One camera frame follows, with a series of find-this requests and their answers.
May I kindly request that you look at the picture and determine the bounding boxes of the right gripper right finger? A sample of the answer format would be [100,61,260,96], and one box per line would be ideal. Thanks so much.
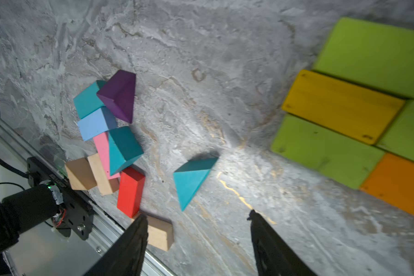
[248,210,316,276]

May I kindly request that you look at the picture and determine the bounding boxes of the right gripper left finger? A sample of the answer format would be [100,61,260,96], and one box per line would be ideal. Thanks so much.
[85,214,148,276]

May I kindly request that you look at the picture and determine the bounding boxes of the natural wood rectangular block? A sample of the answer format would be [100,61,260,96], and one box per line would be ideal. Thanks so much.
[145,215,174,252]

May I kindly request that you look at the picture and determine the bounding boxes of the red block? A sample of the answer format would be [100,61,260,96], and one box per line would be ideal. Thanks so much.
[117,167,146,219]

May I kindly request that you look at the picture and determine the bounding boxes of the teal triangle block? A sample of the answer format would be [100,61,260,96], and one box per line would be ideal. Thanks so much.
[173,158,218,211]

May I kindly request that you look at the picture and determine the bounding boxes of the small teal block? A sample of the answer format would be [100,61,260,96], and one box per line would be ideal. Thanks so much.
[108,126,144,175]

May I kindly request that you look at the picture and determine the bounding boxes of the pink block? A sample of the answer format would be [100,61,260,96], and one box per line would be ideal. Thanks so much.
[93,132,120,179]

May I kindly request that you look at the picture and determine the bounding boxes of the orange rectangular block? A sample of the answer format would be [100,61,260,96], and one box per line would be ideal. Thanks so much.
[360,153,414,216]

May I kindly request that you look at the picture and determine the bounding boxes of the yellow block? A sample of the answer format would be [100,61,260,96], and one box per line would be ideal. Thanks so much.
[282,70,405,145]

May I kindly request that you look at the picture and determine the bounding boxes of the light green narrow block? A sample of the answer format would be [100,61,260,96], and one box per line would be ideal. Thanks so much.
[376,100,414,162]

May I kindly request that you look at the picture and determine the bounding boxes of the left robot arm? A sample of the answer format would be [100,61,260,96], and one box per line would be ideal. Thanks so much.
[0,185,58,253]

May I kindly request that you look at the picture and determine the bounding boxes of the natural wood square block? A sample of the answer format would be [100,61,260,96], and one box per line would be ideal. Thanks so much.
[87,154,120,196]

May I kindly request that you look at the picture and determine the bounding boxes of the natural wood triangle block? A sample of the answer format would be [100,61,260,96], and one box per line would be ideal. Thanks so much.
[65,158,97,190]

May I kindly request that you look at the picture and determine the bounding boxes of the light blue block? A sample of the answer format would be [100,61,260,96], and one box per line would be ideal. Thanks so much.
[78,107,118,141]

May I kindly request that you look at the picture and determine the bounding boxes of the teal rectangular block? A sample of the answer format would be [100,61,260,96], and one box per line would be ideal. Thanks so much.
[73,80,106,119]

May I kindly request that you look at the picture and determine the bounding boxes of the purple block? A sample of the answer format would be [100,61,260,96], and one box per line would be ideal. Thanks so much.
[97,70,136,124]

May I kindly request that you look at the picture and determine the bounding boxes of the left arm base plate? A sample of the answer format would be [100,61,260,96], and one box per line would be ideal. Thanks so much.
[27,157,94,240]

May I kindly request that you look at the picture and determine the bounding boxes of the aluminium front rail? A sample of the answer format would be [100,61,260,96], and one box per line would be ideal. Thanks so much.
[0,118,172,276]

